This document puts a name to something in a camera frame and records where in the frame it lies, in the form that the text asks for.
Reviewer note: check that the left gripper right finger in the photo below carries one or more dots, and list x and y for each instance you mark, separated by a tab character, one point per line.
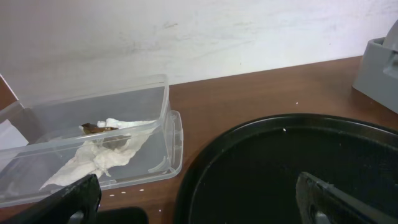
321	202

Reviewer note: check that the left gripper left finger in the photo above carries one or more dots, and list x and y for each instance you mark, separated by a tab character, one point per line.
83	196

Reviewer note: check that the white paper napkin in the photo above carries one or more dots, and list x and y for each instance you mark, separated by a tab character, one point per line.
98	156

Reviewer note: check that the gold foil wrapper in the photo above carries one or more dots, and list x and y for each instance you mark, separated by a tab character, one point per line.
89	128

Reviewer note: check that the grey plate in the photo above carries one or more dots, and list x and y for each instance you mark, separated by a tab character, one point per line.
391	39

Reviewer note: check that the clear plastic waste bin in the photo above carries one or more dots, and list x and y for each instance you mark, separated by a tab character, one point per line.
40	137

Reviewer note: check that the grey dishwasher rack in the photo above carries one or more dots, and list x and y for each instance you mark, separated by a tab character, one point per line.
377	76

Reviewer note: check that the black rectangular tray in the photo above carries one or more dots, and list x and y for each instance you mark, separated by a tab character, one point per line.
128	215

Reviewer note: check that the round black serving tray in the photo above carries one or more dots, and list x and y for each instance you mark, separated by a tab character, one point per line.
249	173

